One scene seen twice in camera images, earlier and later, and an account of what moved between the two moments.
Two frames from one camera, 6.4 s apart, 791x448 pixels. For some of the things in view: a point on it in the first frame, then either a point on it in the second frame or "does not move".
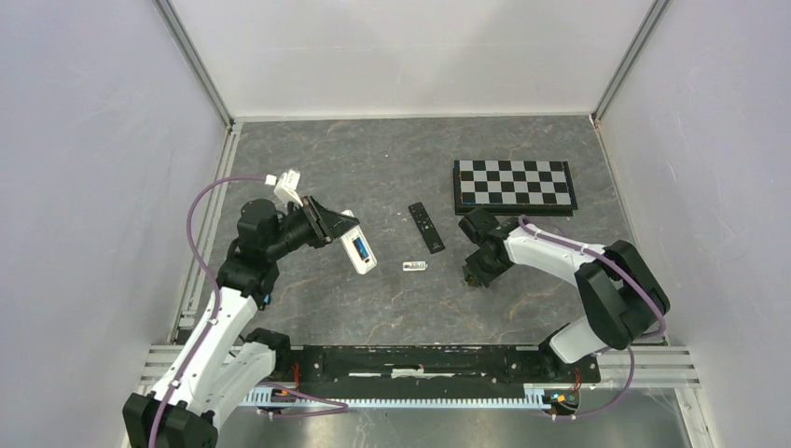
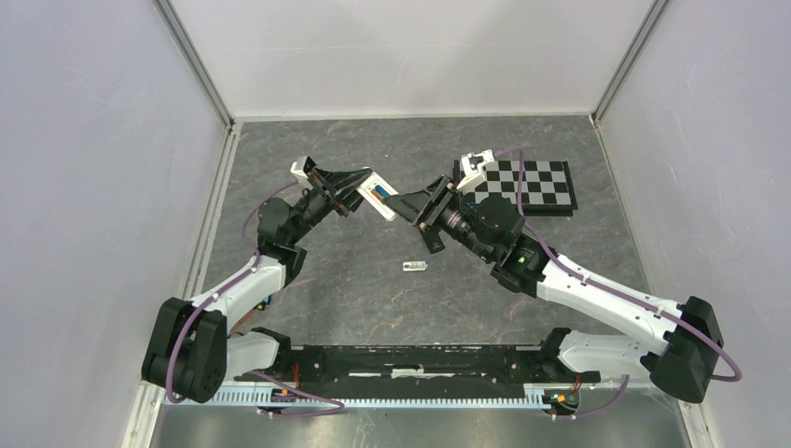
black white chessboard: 514,188 does not move
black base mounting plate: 405,367 does not move
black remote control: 426,228 does not move
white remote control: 358,248 to 375,189
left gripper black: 325,224 to 340,181
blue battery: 361,248 to 381,190
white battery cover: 414,266 does not move
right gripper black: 480,278 to 421,207
